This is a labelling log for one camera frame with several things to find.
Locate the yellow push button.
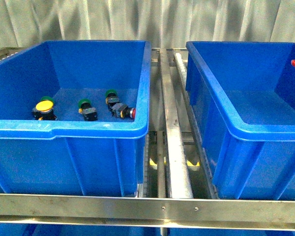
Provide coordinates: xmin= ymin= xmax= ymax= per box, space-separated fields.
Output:
xmin=31 ymin=100 xmax=57 ymax=120

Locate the green push button right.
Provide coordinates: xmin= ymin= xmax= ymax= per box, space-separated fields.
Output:
xmin=105 ymin=89 xmax=120 ymax=111

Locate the green push button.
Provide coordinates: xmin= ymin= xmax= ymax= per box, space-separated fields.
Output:
xmin=78 ymin=98 xmax=98 ymax=121
xmin=40 ymin=96 xmax=55 ymax=104
xmin=105 ymin=89 xmax=120 ymax=111

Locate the green push button middle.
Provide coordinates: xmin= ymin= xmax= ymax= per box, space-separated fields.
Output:
xmin=78 ymin=98 xmax=98 ymax=121

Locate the blue left plastic bin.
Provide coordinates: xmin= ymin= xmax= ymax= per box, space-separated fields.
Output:
xmin=0 ymin=40 xmax=151 ymax=197

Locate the blue plastic bin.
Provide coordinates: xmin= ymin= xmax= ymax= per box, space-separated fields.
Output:
xmin=0 ymin=40 xmax=151 ymax=197
xmin=185 ymin=41 xmax=295 ymax=200

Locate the green push button left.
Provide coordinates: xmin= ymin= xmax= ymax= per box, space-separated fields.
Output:
xmin=40 ymin=96 xmax=55 ymax=104

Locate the blue right plastic bin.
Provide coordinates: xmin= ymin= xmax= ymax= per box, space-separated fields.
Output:
xmin=185 ymin=41 xmax=295 ymax=200

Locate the blue lower shelf bin right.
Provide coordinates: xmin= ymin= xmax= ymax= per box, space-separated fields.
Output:
xmin=168 ymin=228 xmax=295 ymax=236

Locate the blue shelf bin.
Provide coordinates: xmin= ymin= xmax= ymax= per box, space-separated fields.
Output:
xmin=0 ymin=223 xmax=161 ymax=236
xmin=168 ymin=228 xmax=295 ymax=236

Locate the grey curtain backdrop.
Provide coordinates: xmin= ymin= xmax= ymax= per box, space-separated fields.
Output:
xmin=0 ymin=0 xmax=295 ymax=48

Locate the blue lower shelf bin left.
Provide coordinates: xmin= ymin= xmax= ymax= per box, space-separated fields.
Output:
xmin=0 ymin=223 xmax=161 ymax=236

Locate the steel centre divider rail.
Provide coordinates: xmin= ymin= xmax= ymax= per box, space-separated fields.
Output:
xmin=159 ymin=48 xmax=193 ymax=199

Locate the steel front shelf rail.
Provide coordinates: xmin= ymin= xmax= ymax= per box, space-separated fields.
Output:
xmin=0 ymin=194 xmax=295 ymax=231

